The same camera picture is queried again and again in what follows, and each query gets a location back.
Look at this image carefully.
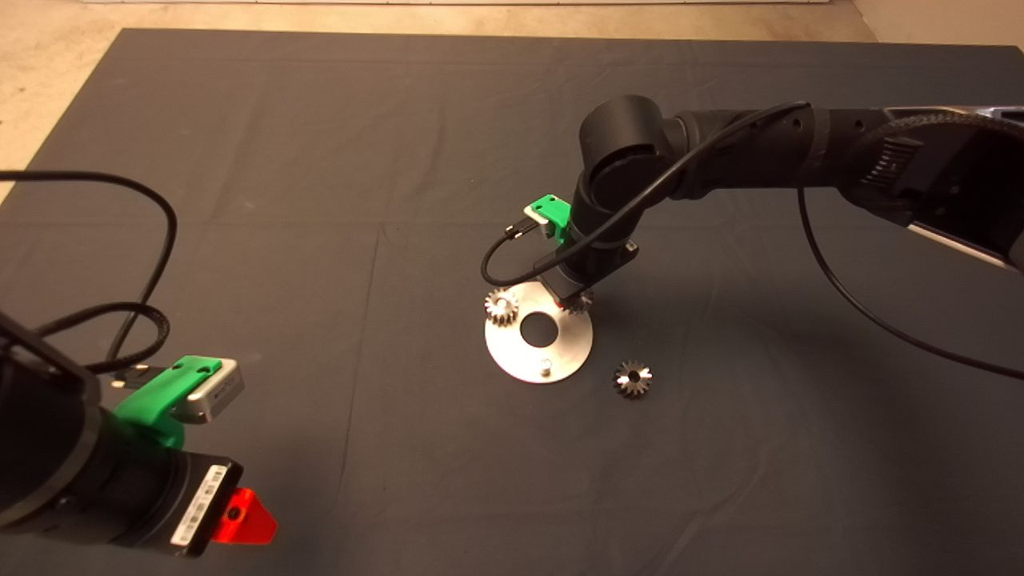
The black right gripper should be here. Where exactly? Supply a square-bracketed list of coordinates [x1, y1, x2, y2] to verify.
[534, 240, 639, 313]

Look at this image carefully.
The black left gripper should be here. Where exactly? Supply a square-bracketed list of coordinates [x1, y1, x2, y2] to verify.
[72, 448, 278, 558]

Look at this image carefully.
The round metal carrier plate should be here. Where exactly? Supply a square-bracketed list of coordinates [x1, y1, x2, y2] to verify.
[484, 280, 594, 384]

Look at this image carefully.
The dark grey table cloth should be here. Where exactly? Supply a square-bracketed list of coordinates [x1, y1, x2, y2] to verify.
[0, 30, 1024, 576]

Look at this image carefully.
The green right camera mount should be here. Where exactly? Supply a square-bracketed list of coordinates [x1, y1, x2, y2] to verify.
[532, 194, 573, 245]

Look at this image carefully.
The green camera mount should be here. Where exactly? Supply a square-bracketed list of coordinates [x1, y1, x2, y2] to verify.
[112, 356, 222, 449]
[532, 194, 573, 245]

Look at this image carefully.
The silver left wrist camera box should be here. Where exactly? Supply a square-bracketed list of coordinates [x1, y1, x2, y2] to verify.
[186, 360, 245, 424]

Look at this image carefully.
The green left camera mount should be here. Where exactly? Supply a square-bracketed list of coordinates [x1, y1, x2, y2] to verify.
[112, 356, 222, 449]

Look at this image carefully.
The black left camera cable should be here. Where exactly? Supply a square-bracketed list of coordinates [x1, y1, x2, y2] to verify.
[0, 170, 178, 389]

